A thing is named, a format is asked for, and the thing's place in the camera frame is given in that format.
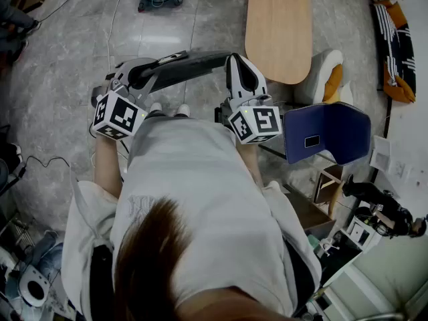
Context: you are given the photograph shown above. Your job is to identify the person's white shirt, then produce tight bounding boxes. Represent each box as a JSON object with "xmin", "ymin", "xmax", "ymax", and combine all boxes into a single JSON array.
[{"xmin": 62, "ymin": 115, "xmax": 324, "ymax": 321}]

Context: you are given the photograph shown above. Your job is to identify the black power adapter cable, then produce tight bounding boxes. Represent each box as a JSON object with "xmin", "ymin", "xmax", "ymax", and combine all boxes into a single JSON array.
[{"xmin": 13, "ymin": 154, "xmax": 72, "ymax": 184}]

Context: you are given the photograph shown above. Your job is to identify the long black floor cable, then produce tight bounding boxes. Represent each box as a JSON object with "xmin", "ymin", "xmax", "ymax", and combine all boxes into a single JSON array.
[{"xmin": 37, "ymin": 0, "xmax": 98, "ymax": 23}]

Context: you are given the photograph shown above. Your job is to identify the black white striped blanket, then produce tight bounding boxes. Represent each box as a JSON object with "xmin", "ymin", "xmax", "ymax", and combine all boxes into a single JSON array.
[{"xmin": 372, "ymin": 3, "xmax": 417, "ymax": 93}]

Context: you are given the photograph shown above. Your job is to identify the white open box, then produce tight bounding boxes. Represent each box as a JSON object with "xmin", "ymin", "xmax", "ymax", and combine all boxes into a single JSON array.
[{"xmin": 346, "ymin": 212, "xmax": 382, "ymax": 251}]

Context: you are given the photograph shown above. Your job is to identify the pale green panel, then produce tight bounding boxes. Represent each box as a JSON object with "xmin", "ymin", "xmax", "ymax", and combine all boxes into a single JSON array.
[{"xmin": 352, "ymin": 232, "xmax": 428, "ymax": 314}]

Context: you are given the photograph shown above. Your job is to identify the white paper sheets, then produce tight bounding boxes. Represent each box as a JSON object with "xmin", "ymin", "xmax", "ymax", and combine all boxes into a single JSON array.
[{"xmin": 369, "ymin": 134, "xmax": 392, "ymax": 174}]

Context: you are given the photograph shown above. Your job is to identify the white cushion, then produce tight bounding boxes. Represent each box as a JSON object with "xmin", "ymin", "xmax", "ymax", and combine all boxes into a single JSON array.
[{"xmin": 293, "ymin": 48, "xmax": 354, "ymax": 106}]

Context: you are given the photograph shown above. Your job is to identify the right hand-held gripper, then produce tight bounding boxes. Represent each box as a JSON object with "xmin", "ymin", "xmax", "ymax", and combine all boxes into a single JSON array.
[{"xmin": 225, "ymin": 52, "xmax": 284, "ymax": 146}]

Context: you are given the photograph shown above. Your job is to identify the white floor cable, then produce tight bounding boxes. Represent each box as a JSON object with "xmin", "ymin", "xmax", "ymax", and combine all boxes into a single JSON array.
[{"xmin": 106, "ymin": 0, "xmax": 124, "ymax": 75}]

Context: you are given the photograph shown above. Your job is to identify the yellow cushion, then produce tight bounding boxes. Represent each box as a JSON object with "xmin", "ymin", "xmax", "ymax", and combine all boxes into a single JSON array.
[{"xmin": 322, "ymin": 64, "xmax": 344, "ymax": 103}]

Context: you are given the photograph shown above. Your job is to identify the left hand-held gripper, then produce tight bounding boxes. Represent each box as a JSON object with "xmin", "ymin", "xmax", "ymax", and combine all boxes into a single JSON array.
[{"xmin": 90, "ymin": 57, "xmax": 161, "ymax": 142}]

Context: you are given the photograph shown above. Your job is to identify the black handheld device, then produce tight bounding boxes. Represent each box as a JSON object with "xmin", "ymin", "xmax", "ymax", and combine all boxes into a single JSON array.
[{"xmin": 341, "ymin": 174, "xmax": 428, "ymax": 239}]

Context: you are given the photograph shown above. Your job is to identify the person's left forearm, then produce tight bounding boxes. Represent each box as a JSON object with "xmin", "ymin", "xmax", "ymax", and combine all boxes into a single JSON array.
[{"xmin": 93, "ymin": 134, "xmax": 124, "ymax": 199}]

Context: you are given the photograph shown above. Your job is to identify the brown wooden shelf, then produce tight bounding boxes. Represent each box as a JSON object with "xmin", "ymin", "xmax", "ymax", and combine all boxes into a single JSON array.
[{"xmin": 284, "ymin": 164, "xmax": 345, "ymax": 237}]

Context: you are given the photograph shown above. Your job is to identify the dark blue fabric box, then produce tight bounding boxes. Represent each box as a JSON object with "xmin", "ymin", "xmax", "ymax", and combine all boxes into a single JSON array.
[{"xmin": 283, "ymin": 101, "xmax": 372, "ymax": 166}]

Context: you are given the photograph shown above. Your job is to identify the black white-soled shoe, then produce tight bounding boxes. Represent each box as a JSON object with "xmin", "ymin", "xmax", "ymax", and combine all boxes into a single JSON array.
[{"xmin": 8, "ymin": 142, "xmax": 23, "ymax": 164}]

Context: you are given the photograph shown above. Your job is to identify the person's right forearm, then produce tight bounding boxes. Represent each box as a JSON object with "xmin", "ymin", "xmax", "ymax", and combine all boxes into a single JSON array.
[{"xmin": 235, "ymin": 142, "xmax": 268, "ymax": 189}]

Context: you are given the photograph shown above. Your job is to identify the oval wooden table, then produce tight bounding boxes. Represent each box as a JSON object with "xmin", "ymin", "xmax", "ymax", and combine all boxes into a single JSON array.
[{"xmin": 235, "ymin": 0, "xmax": 314, "ymax": 86}]

